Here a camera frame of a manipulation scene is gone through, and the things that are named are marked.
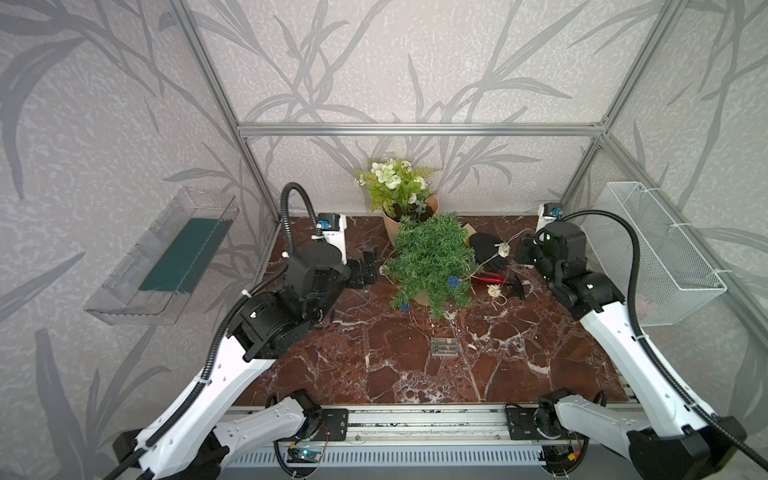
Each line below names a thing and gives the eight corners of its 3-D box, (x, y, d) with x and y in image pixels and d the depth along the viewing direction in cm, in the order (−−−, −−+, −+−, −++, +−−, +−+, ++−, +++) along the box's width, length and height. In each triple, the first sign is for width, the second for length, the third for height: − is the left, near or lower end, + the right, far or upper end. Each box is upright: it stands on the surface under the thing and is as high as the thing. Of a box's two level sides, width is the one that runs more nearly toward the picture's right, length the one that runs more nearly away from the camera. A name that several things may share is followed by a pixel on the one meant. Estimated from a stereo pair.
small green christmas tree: (393, 317, 95) (389, 248, 67) (407, 281, 103) (409, 207, 76) (456, 338, 90) (479, 273, 63) (465, 298, 99) (489, 226, 72)
